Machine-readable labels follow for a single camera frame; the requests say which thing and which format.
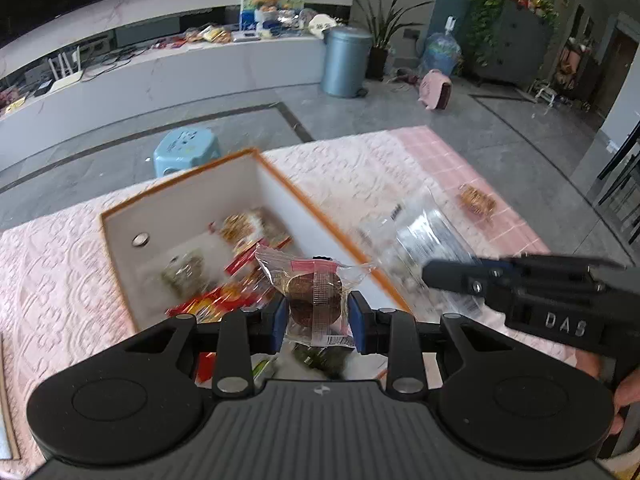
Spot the green sausage stick packet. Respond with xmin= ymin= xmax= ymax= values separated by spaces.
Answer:
xmin=252 ymin=354 xmax=278 ymax=387

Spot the dark green snack pouch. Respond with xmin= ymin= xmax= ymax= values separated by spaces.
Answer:
xmin=292 ymin=344 xmax=352 ymax=380

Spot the red snack packet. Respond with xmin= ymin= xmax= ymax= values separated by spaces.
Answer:
xmin=164 ymin=278 xmax=277 ymax=386

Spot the peanut snack packet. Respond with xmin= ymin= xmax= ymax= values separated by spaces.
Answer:
xmin=208 ymin=208 xmax=292 ymax=256

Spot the pink small heater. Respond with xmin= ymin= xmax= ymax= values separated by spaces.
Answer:
xmin=418 ymin=68 xmax=451 ymax=110

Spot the clear packet brown cake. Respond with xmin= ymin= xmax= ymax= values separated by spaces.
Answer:
xmin=255 ymin=245 xmax=373 ymax=348

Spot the blue water jug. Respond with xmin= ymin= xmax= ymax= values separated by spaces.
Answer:
xmin=421 ymin=16 xmax=461 ymax=76

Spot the light blue plastic stool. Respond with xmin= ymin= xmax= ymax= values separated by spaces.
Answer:
xmin=153 ymin=127 xmax=221 ymax=178

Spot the orange cardboard box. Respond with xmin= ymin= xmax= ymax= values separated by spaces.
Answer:
xmin=98 ymin=147 xmax=414 ymax=386

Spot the potted snake plant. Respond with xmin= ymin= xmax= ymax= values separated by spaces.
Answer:
xmin=352 ymin=0 xmax=433 ymax=80

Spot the right hand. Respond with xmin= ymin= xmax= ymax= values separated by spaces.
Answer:
xmin=575 ymin=350 xmax=640 ymax=436

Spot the pink checked table cover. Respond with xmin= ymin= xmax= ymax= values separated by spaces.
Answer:
xmin=388 ymin=126 xmax=549 ymax=258

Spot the blue metal trash can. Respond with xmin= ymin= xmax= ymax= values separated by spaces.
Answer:
xmin=320 ymin=26 xmax=372 ymax=99

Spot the white wifi router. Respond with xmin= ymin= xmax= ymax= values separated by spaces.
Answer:
xmin=47 ymin=47 xmax=84 ymax=92

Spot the black tablet with wood edge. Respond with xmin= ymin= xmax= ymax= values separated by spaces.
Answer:
xmin=0 ymin=347 xmax=21 ymax=460

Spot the orange nut snack packet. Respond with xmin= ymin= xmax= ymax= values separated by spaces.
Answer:
xmin=458 ymin=183 xmax=497 ymax=219

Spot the green seed snack packet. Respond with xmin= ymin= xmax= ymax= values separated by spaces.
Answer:
xmin=160 ymin=250 xmax=207 ymax=301

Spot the dark grey cabinet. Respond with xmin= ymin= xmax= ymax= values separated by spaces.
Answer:
xmin=472 ymin=1 xmax=553 ymax=88

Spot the clear white snack bag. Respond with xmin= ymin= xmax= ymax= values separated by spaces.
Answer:
xmin=357 ymin=188 xmax=482 ymax=322

